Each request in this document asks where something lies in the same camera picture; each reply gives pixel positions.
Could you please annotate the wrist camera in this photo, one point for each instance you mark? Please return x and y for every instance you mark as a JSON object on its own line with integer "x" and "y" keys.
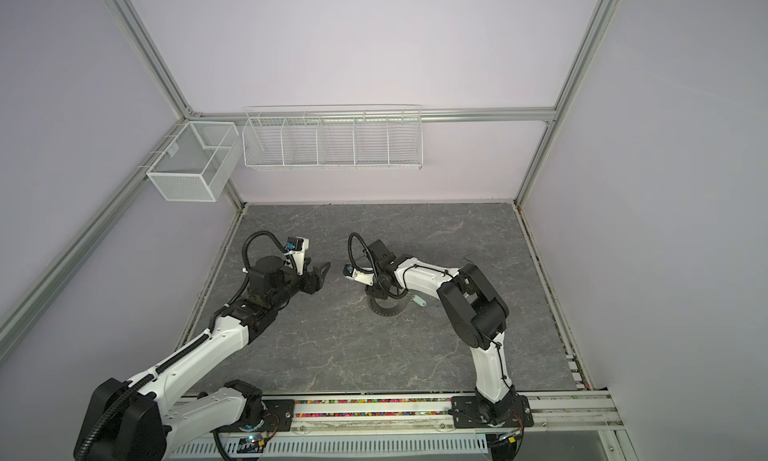
{"x": 296, "y": 249}
{"x": 364, "y": 276}

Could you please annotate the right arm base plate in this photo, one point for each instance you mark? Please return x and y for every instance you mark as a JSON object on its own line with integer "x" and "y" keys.
{"x": 474, "y": 411}

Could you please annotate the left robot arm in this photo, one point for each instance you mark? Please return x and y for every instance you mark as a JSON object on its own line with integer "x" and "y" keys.
{"x": 142, "y": 419}

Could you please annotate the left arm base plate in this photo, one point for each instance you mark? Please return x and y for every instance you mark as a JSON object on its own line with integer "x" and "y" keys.
{"x": 271, "y": 415}

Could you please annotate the long white wire basket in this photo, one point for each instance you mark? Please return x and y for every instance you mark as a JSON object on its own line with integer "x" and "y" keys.
{"x": 333, "y": 136}

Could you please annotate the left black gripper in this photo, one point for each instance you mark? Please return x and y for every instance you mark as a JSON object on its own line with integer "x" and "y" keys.
{"x": 311, "y": 278}

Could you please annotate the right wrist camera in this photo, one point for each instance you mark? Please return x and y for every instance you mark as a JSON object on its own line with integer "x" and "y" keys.
{"x": 364, "y": 276}

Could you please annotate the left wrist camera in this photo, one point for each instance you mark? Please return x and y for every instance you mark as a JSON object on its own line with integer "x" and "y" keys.
{"x": 296, "y": 249}

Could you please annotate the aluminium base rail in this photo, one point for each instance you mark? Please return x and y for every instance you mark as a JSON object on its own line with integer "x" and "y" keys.
{"x": 397, "y": 414}

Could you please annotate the metal ring disc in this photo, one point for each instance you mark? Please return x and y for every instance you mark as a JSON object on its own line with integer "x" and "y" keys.
{"x": 387, "y": 307}

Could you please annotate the white mesh box basket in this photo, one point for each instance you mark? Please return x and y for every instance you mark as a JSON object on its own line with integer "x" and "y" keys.
{"x": 198, "y": 161}

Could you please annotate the white slotted cable duct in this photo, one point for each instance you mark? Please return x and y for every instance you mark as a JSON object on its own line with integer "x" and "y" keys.
{"x": 354, "y": 447}

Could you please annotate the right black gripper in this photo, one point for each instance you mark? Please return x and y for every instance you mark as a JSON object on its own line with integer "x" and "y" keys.
{"x": 381, "y": 293}

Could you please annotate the aluminium frame profiles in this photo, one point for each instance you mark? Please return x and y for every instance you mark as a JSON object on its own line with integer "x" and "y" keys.
{"x": 20, "y": 320}

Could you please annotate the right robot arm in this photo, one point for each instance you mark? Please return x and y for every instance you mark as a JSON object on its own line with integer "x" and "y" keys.
{"x": 475, "y": 309}

